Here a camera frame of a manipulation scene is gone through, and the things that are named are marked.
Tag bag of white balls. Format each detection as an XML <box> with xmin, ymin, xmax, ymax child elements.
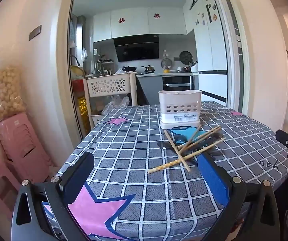
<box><xmin>0</xmin><ymin>66</ymin><xmax>26</xmax><ymax>122</ymax></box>

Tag white plastic utensil holder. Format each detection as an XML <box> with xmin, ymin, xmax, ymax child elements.
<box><xmin>159</xmin><ymin>90</ymin><xmax>201</xmax><ymax>130</ymax></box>

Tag white perforated storage cart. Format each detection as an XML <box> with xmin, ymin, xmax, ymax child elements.
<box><xmin>83</xmin><ymin>71</ymin><xmax>137</xmax><ymax>129</ymax></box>

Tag black range hood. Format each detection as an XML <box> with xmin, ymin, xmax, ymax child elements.
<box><xmin>113</xmin><ymin>34</ymin><xmax>159</xmax><ymax>62</ymax></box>

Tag black built-in oven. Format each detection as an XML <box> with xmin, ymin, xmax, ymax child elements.
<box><xmin>162</xmin><ymin>76</ymin><xmax>193</xmax><ymax>91</ymax></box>

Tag pink stacked plastic stools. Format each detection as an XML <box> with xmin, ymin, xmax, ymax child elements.
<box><xmin>0</xmin><ymin>113</ymin><xmax>53</xmax><ymax>219</ymax></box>

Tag white upper cabinets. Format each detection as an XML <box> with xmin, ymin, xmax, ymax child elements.
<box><xmin>93</xmin><ymin>7</ymin><xmax>187</xmax><ymax>42</ymax></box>

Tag grey checkered tablecloth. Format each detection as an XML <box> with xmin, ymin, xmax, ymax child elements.
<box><xmin>58</xmin><ymin>101</ymin><xmax>288</xmax><ymax>240</ymax></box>

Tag dark translucent plastic spoon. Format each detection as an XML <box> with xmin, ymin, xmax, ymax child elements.
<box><xmin>157</xmin><ymin>141</ymin><xmax>174</xmax><ymax>151</ymax></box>

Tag white refrigerator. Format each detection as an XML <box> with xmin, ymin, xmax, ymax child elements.
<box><xmin>192</xmin><ymin>0</ymin><xmax>228</xmax><ymax>106</ymax></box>

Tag black wok on stove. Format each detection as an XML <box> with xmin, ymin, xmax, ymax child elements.
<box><xmin>122</xmin><ymin>66</ymin><xmax>137</xmax><ymax>72</ymax></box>

